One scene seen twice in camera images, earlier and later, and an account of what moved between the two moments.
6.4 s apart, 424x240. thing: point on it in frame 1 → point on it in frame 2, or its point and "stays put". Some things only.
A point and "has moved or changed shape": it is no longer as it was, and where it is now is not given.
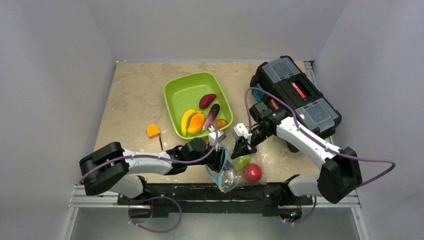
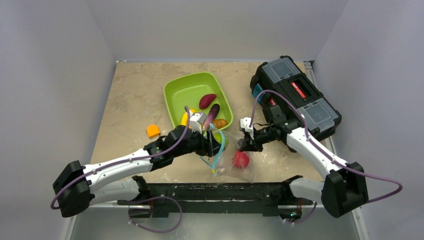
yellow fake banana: x=185 y=118 stays put
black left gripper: x=217 y=159 → x=208 y=146
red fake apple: x=253 y=172 → x=240 y=159
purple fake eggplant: x=213 y=113 stays put
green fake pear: x=240 y=162 has moved or changed shape
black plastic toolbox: x=280 y=84 stays put
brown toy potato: x=220 y=123 stays put
